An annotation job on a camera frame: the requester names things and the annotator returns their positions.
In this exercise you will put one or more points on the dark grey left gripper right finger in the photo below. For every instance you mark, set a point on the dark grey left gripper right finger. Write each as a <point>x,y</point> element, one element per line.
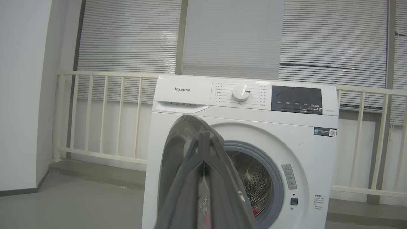
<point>227,203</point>

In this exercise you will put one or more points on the grey warning sticker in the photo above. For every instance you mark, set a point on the grey warning sticker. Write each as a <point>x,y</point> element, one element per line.
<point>289,176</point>

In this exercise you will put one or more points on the black door latch socket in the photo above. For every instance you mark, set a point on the black door latch socket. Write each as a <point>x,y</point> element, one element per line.
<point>294,201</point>

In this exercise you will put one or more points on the dark round washer door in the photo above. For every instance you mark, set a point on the dark round washer door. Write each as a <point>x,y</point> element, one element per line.
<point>187,124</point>

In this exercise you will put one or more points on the white washing machine dial knob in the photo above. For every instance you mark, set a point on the white washing machine dial knob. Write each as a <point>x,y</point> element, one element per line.
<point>240,93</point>

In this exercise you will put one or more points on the stainless steel washing machine drum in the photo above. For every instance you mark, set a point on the stainless steel washing machine drum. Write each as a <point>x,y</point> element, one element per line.
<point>254,181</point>

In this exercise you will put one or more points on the white front-load washing machine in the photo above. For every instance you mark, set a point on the white front-load washing machine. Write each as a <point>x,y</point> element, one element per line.
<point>302,152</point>

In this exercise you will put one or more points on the cream metal railing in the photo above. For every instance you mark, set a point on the cream metal railing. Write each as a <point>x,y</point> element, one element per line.
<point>120,111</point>

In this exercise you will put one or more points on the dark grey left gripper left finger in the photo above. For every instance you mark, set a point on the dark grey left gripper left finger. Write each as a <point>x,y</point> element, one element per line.
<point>181,197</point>

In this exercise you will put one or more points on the white detergent drawer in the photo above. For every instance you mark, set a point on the white detergent drawer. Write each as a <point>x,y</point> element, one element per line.
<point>181,95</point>

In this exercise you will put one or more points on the black washing machine display panel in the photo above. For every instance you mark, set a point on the black washing machine display panel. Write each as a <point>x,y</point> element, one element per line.
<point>295,98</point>

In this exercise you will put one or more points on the black QR code sticker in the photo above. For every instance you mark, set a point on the black QR code sticker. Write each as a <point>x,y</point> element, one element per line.
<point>325,132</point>

